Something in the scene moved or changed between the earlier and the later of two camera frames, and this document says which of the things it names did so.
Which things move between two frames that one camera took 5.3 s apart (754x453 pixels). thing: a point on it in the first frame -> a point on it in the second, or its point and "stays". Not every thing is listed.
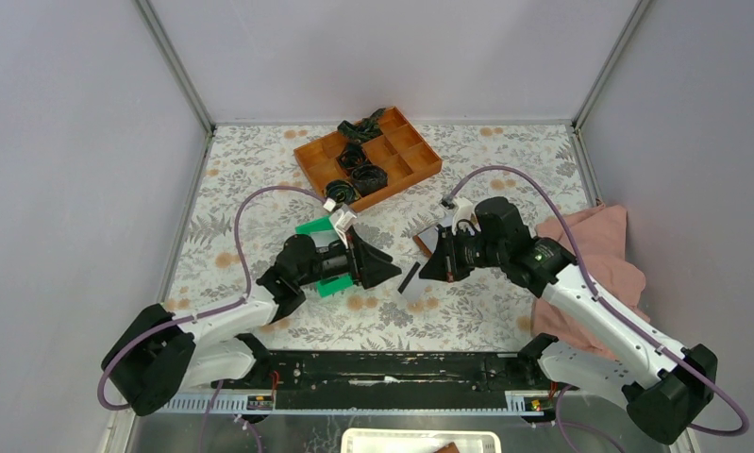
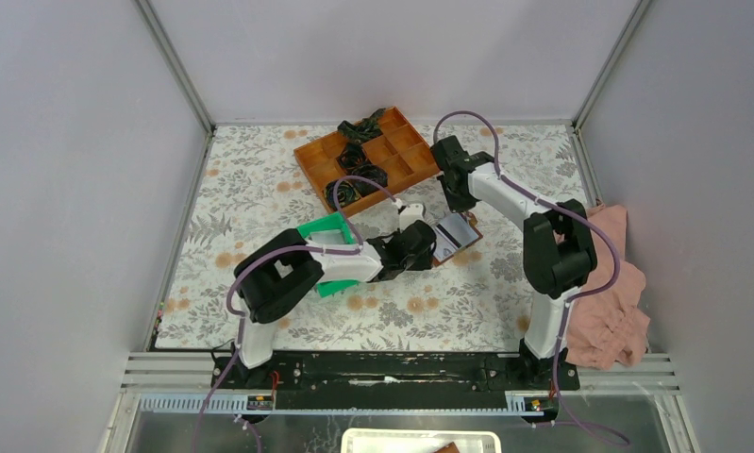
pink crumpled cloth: x=600 y=235 stays
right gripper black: x=444 y=264 -> x=458 y=206
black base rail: x=392 y=380 stays
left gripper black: x=364 y=263 -> x=423 y=262
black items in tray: x=366 y=179 stays
